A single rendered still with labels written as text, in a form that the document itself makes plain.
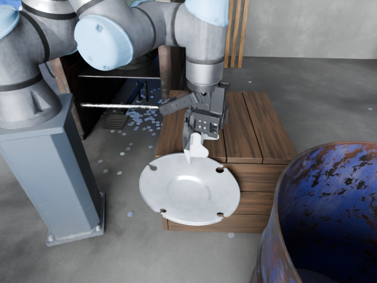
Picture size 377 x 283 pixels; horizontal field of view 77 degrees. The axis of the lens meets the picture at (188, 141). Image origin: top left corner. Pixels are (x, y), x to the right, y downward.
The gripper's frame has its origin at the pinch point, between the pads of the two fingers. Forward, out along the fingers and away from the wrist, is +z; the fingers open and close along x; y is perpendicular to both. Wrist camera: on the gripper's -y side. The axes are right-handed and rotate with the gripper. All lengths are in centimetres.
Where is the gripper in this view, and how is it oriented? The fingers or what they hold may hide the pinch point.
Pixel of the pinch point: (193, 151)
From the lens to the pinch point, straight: 61.6
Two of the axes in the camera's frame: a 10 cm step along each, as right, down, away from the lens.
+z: 0.0, 8.0, 6.0
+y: 9.1, 2.6, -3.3
